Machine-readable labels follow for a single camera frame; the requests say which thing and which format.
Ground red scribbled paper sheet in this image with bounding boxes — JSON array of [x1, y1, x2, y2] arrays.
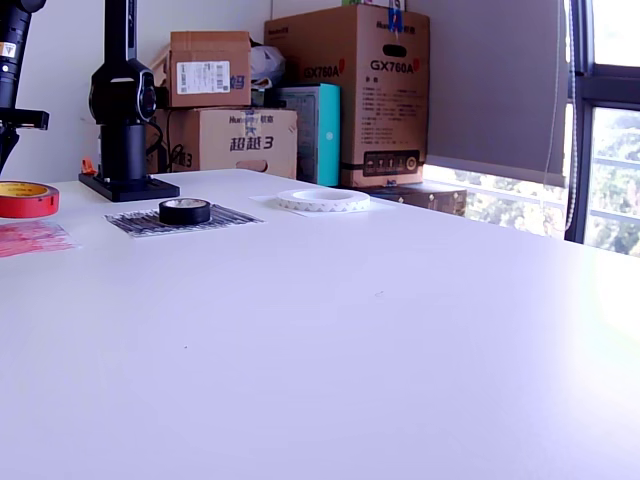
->
[[0, 222, 84, 259]]

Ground grey roller blind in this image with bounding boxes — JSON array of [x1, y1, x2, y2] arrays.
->
[[407, 0, 571, 187]]

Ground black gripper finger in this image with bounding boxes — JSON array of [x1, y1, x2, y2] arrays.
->
[[0, 130, 21, 174]]

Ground blue tape strip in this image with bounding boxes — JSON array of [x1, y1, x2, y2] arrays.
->
[[388, 0, 407, 35]]

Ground teal and black box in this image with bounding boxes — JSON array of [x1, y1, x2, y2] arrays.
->
[[277, 82, 343, 187]]

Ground dark window frame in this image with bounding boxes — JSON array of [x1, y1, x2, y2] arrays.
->
[[564, 0, 640, 246]]

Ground white tape roll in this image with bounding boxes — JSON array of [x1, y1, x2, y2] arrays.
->
[[276, 188, 372, 215]]

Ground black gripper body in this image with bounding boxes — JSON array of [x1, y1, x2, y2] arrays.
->
[[0, 107, 51, 135]]

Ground white plastic bag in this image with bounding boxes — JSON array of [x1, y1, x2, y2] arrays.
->
[[249, 43, 287, 92]]

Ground white bead chain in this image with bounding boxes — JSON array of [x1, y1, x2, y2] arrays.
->
[[563, 0, 582, 234]]

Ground black tape roll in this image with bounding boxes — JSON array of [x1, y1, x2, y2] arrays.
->
[[158, 198, 212, 226]]

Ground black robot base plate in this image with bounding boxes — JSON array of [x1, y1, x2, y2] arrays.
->
[[78, 172, 181, 204]]

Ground blank white paper sheet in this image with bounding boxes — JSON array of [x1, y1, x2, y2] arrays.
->
[[248, 189, 396, 219]]

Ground large GX760A cardboard box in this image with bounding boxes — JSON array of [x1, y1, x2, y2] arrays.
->
[[263, 3, 431, 189]]

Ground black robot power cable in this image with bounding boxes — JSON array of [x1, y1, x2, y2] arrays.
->
[[144, 107, 187, 171]]

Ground red tape roll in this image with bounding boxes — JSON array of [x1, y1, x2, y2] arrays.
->
[[0, 181, 61, 219]]

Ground thin white cord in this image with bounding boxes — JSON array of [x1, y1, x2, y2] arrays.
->
[[541, 0, 569, 221]]

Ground cardboard box with blue print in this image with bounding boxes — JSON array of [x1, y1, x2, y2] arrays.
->
[[147, 107, 300, 180]]

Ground black scribbled paper sheet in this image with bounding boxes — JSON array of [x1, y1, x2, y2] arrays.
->
[[103, 202, 266, 240]]

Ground cardboard box with white label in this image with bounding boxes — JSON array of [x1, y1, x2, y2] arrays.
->
[[149, 30, 253, 110]]

